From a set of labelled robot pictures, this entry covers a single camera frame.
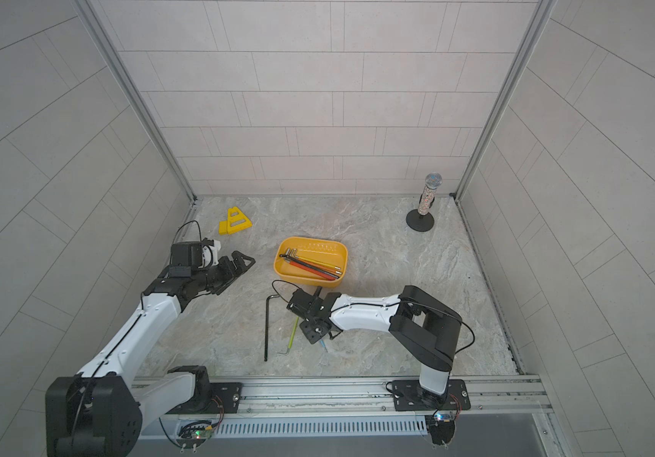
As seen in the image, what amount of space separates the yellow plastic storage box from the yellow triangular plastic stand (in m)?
0.17

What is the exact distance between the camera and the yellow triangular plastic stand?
1067 mm

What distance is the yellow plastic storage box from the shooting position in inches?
35.8
